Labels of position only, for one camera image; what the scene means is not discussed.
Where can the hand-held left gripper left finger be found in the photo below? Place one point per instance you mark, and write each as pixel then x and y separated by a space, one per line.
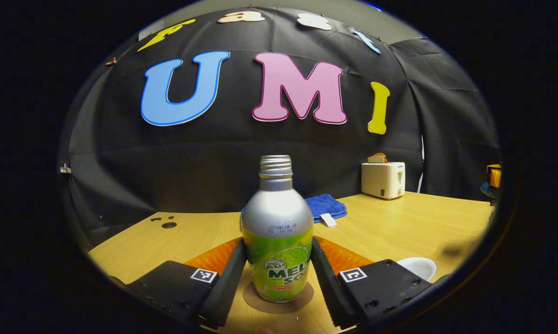
pixel 227 287

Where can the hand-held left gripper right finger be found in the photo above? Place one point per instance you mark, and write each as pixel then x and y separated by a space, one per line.
pixel 327 283

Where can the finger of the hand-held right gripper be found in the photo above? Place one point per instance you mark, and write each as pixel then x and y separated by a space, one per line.
pixel 495 177

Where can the round brown coaster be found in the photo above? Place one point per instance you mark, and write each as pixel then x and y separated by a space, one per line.
pixel 283 308

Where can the silver green water bottle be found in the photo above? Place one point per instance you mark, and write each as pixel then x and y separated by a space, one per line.
pixel 277 208

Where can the white teacup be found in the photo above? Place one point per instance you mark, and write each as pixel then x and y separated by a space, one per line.
pixel 420 268

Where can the blue folded towel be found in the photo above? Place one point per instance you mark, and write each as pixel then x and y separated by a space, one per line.
pixel 325 206

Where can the white toaster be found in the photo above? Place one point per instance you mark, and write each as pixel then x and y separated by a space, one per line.
pixel 381 181

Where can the toast slice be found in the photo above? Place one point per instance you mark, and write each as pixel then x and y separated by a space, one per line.
pixel 377 158

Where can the black backdrop cloth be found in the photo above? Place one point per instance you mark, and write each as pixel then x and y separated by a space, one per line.
pixel 214 157

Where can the white cloth clip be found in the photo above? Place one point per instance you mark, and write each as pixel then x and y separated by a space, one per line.
pixel 65 169

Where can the red cloth clip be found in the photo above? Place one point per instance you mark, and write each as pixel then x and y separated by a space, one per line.
pixel 111 61

